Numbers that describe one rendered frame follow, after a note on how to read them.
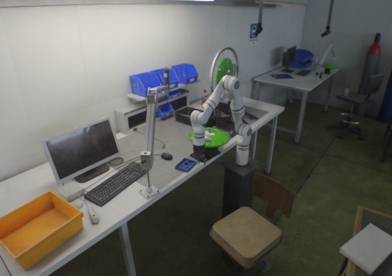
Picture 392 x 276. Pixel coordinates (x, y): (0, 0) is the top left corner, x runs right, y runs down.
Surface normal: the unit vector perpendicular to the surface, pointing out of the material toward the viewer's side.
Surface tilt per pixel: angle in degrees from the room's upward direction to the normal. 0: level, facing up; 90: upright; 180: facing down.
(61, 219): 0
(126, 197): 0
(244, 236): 0
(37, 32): 90
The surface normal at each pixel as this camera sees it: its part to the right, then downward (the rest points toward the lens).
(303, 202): 0.00, -0.90
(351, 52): -0.63, 0.33
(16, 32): 0.78, 0.27
